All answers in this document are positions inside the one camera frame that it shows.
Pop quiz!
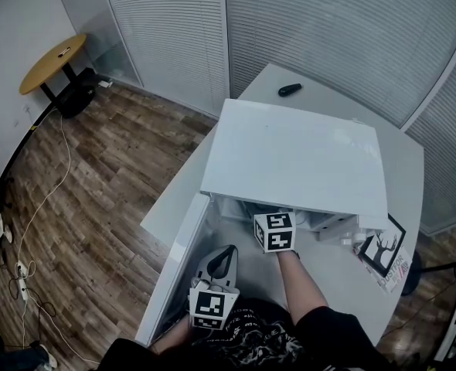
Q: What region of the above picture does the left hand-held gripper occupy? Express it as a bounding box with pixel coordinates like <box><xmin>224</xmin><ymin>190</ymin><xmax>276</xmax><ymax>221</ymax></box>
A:
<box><xmin>189</xmin><ymin>244</ymin><xmax>240</xmax><ymax>330</ymax></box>

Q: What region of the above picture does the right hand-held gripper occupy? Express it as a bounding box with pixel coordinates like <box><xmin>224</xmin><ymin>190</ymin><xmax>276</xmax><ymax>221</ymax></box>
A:
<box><xmin>254</xmin><ymin>211</ymin><xmax>298</xmax><ymax>254</ymax></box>

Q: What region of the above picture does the white microwave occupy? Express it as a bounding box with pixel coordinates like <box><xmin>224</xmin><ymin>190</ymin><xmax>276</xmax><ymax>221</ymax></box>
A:
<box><xmin>134</xmin><ymin>97</ymin><xmax>392</xmax><ymax>348</ymax></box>

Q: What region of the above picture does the person's right forearm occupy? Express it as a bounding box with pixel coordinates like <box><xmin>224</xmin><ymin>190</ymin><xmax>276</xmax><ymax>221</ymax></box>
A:
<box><xmin>276</xmin><ymin>250</ymin><xmax>329</xmax><ymax>326</ymax></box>

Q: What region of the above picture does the person's left forearm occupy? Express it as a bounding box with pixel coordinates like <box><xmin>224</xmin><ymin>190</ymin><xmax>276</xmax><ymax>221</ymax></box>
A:
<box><xmin>148</xmin><ymin>315</ymin><xmax>194</xmax><ymax>357</ymax></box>

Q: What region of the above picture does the grey table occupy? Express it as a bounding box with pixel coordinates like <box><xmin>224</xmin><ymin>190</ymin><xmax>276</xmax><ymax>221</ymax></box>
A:
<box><xmin>139</xmin><ymin>63</ymin><xmax>425</xmax><ymax>349</ymax></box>

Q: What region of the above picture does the person's black printed shirt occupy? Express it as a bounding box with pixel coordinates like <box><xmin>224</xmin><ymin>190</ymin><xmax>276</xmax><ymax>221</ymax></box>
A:
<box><xmin>96</xmin><ymin>298</ymin><xmax>391</xmax><ymax>371</ymax></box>

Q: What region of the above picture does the black framed deer picture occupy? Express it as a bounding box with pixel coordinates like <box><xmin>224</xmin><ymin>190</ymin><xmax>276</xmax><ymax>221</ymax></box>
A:
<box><xmin>357</xmin><ymin>213</ymin><xmax>407</xmax><ymax>278</ymax></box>

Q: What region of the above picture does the white magazine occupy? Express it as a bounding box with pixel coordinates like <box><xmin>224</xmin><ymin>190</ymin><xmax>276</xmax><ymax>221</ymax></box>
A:
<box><xmin>352</xmin><ymin>245</ymin><xmax>413</xmax><ymax>295</ymax></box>

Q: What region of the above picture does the black oval device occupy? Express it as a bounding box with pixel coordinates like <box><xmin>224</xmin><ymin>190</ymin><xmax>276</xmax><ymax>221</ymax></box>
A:
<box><xmin>277</xmin><ymin>83</ymin><xmax>304</xmax><ymax>97</ymax></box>

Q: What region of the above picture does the black standing fan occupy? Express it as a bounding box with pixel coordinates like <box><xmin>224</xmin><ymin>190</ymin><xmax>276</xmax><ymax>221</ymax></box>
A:
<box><xmin>400</xmin><ymin>241</ymin><xmax>456</xmax><ymax>324</ymax></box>

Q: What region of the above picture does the glass partition with blinds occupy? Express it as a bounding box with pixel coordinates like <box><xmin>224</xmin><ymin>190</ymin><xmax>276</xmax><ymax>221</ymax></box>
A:
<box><xmin>52</xmin><ymin>0</ymin><xmax>456</xmax><ymax>235</ymax></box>

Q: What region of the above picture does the round wooden table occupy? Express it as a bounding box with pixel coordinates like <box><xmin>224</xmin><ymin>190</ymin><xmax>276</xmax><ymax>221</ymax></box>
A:
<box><xmin>19</xmin><ymin>32</ymin><xmax>97</xmax><ymax>120</ymax></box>

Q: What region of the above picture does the long white cable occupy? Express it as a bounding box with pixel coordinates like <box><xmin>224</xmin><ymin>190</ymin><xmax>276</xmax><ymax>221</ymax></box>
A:
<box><xmin>19</xmin><ymin>116</ymin><xmax>73</xmax><ymax>264</ymax></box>

